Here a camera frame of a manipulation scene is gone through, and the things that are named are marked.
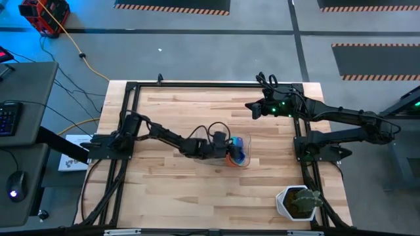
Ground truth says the red portable power station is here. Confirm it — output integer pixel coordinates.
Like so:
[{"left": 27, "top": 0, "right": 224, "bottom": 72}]
[{"left": 18, "top": 0, "right": 71, "bottom": 37}]

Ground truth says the black computer mouse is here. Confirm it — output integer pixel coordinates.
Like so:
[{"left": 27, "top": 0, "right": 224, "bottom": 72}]
[{"left": 6, "top": 170, "right": 29, "bottom": 203}]

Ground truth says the yellow extension cable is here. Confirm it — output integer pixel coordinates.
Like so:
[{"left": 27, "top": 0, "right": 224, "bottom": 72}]
[{"left": 35, "top": 0, "right": 111, "bottom": 136}]

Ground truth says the clear plastic basket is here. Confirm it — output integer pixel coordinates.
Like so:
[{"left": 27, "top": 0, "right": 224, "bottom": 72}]
[{"left": 193, "top": 126, "right": 252, "bottom": 168}]

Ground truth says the white hexagonal planter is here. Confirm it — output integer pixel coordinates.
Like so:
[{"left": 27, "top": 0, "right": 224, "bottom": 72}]
[{"left": 275, "top": 185, "right": 324, "bottom": 222}]

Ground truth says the black floor cable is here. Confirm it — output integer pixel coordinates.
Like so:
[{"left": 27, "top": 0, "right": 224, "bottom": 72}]
[{"left": 6, "top": 35, "right": 106, "bottom": 114}]

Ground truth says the silver metal bracket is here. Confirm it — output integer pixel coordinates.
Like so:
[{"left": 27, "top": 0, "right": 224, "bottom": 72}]
[
  {"left": 104, "top": 229, "right": 142, "bottom": 236},
  {"left": 287, "top": 230, "right": 324, "bottom": 236}
]

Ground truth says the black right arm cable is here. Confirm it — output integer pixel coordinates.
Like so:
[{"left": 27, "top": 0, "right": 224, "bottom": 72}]
[{"left": 255, "top": 71, "right": 280, "bottom": 96}]

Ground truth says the green cactus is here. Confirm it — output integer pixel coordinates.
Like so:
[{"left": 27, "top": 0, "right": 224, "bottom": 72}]
[{"left": 290, "top": 189, "right": 324, "bottom": 214}]

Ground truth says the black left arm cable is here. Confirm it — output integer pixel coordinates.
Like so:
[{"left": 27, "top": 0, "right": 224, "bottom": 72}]
[{"left": 188, "top": 121, "right": 231, "bottom": 148}]

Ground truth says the black hazard-striped floor mat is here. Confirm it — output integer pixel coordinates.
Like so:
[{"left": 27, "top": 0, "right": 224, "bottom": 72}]
[
  {"left": 331, "top": 43, "right": 420, "bottom": 81},
  {"left": 114, "top": 0, "right": 231, "bottom": 16},
  {"left": 316, "top": 0, "right": 420, "bottom": 13}
]

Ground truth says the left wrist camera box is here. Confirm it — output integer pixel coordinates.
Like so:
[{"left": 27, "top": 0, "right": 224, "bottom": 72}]
[{"left": 213, "top": 130, "right": 228, "bottom": 147}]

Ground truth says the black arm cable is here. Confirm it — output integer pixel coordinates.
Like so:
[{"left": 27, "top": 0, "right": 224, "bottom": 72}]
[
  {"left": 188, "top": 121, "right": 231, "bottom": 148},
  {"left": 255, "top": 71, "right": 280, "bottom": 96}
]

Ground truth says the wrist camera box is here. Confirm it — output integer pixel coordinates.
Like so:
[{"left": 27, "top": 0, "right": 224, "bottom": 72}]
[
  {"left": 213, "top": 130, "right": 228, "bottom": 147},
  {"left": 262, "top": 87, "right": 280, "bottom": 101}
]

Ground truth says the black backlit keyboard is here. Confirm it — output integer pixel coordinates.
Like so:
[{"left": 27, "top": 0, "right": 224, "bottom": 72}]
[{"left": 0, "top": 101, "right": 24, "bottom": 138}]

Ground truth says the office desk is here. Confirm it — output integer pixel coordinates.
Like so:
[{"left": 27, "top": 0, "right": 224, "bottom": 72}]
[{"left": 0, "top": 61, "right": 90, "bottom": 227}]

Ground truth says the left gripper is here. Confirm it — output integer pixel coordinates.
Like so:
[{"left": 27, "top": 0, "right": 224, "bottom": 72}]
[{"left": 199, "top": 139, "right": 242, "bottom": 161}]

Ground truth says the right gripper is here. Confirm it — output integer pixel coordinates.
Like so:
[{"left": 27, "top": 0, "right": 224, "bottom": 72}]
[{"left": 244, "top": 96, "right": 282, "bottom": 120}]

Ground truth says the neighbouring grey workstation table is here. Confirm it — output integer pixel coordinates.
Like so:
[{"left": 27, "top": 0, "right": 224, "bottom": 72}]
[{"left": 379, "top": 85, "right": 420, "bottom": 191}]

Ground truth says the white printed booklet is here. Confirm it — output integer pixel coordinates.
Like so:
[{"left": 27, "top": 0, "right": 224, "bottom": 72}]
[{"left": 58, "top": 134, "right": 93, "bottom": 172}]

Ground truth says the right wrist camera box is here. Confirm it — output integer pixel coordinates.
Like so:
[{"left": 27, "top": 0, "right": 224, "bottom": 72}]
[{"left": 262, "top": 87, "right": 280, "bottom": 101}]

